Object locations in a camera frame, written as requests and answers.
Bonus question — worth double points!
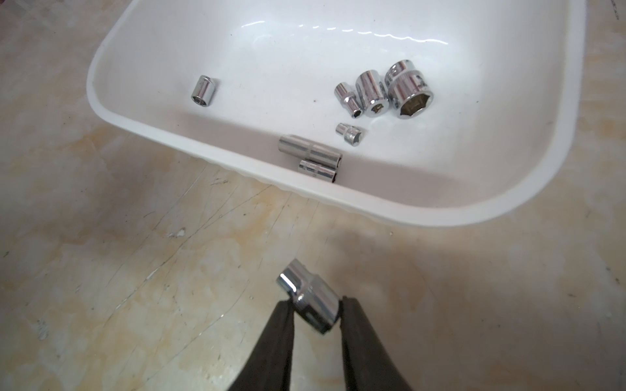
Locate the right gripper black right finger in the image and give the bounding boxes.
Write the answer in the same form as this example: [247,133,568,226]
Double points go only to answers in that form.
[340,297,411,390]

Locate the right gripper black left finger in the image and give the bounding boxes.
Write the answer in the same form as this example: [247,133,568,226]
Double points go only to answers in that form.
[229,301,294,391]

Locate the short chrome socket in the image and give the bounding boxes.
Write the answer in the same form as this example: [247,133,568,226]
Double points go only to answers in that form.
[298,160,337,183]

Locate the long chrome socket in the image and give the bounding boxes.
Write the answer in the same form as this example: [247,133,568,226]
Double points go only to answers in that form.
[278,135,342,169]

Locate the tiny chrome socket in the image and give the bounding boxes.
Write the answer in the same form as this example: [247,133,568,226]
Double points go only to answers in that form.
[335,123,364,147]

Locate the medium chrome socket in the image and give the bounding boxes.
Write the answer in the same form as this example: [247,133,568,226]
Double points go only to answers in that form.
[355,69,390,117]

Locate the small chrome socket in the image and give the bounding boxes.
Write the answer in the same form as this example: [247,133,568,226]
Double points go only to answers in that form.
[334,82,364,118]

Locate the large chrome socket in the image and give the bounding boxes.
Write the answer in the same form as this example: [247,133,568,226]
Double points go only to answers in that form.
[384,60,434,120]

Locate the lone chrome socket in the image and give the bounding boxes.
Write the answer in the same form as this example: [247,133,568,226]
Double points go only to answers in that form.
[191,75,216,108]

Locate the white plastic storage box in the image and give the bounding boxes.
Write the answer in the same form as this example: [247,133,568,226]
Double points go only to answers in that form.
[86,1,587,226]

